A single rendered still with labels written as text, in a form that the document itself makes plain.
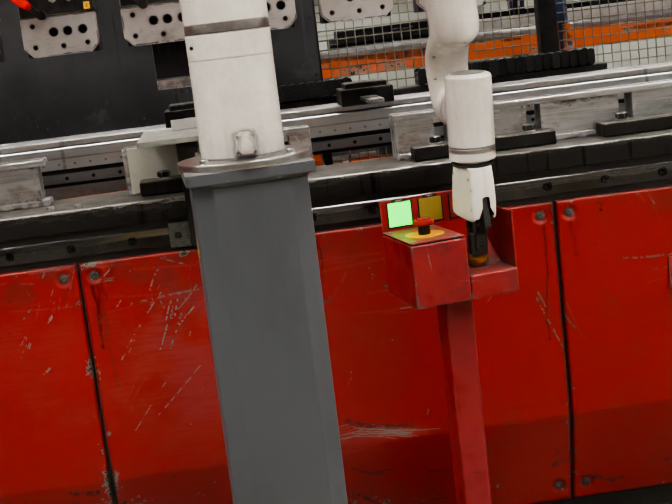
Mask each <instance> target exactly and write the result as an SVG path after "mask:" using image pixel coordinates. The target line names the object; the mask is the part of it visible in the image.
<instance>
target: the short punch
mask: <svg viewBox="0 0 672 504"><path fill-rule="evenodd" d="M151 46H152V53H153V60H154V67H155V74H156V81H157V87H158V90H167V89H175V88H183V87H191V79H190V72H189V64H188V57H187V50H186V43H185V40H184V41H176V42H167V43H159V44H151Z"/></svg>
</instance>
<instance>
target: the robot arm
mask: <svg viewBox="0 0 672 504"><path fill-rule="evenodd" d="M179 3H180V7H181V13H182V21H183V28H184V35H185V36H186V37H185V43H186V50H187V57H188V64H189V72H190V79H191V86H192V93H193V101H194V108H195V115H196V123H197V130H198V137H199V144H200V152H196V153H195V157H193V158H189V159H185V160H183V161H180V162H178V164H177V166H178V171H179V172H182V173H214V172H226V171H236V170H244V169H252V168H259V167H265V166H271V165H277V164H282V163H287V162H291V161H295V160H299V159H302V158H305V157H307V156H309V155H310V148H309V146H305V145H285V144H284V136H283V128H282V121H281V113H280V105H279V97H278V89H277V81H276V73H275V65H274V57H273V48H272V40H271V32H270V27H267V26H270V24H269V16H268V9H267V3H266V0H179ZM424 3H425V8H426V13H427V18H428V23H429V38H428V41H427V45H426V50H425V69H426V76H427V82H428V87H429V93H430V97H431V102H432V105H433V109H434V111H435V114H436V116H437V117H438V119H439V120H440V121H441V122H442V123H444V124H445V125H447V132H448V146H449V160H450V161H452V166H453V173H452V196H453V211H454V212H455V213H456V214H457V215H459V216H460V217H462V218H464V219H465V221H466V228H467V232H468V246H469V254H471V255H473V256H476V255H482V254H487V253H488V240H487V233H488V228H490V227H491V219H493V218H494V217H495V216H496V197H495V187H494V179H493V173H492V167H491V165H492V164H493V163H494V158H495V157H496V147H495V130H494V113H493V96H492V78H491V73H490V72H488V71H485V70H468V51H469V46H470V43H471V41H473V40H474V39H475V37H476V36H477V34H478V31H479V16H478V9H477V3H476V0H424ZM259 27H261V28H259ZM251 28H252V29H251ZM243 29H244V30H243ZM234 30H235V31H234ZM226 31H227V32H226ZM217 32H218V33H217ZM209 33H210V34H209ZM200 34H202V35H200ZM192 35H194V36H192Z"/></svg>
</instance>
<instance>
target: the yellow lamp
mask: <svg viewBox="0 0 672 504"><path fill-rule="evenodd" d="M418 202H419V211H420V218H423V217H430V218H432V219H434V220H439V219H443V215H442V206H441V196H434V197H428V198H422V199H418Z"/></svg>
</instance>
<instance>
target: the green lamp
mask: <svg viewBox="0 0 672 504"><path fill-rule="evenodd" d="M387 206H388V215H389V224H390V228H391V227H397V226H403V225H409V224H412V216H411V206H410V201H403V202H397V203H391V204H387Z"/></svg>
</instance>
